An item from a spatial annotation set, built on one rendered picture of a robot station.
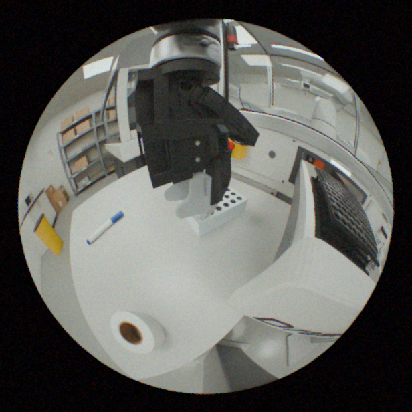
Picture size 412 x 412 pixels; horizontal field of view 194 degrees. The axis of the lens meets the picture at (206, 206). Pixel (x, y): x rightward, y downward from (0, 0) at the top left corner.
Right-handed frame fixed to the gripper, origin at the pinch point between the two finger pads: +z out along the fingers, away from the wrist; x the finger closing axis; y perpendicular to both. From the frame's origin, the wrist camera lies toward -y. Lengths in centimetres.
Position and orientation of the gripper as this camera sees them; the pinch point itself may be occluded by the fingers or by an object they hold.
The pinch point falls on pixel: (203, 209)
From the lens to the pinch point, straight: 20.0
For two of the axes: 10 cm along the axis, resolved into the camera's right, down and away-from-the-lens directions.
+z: 0.0, 7.5, 6.6
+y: -8.3, 3.7, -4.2
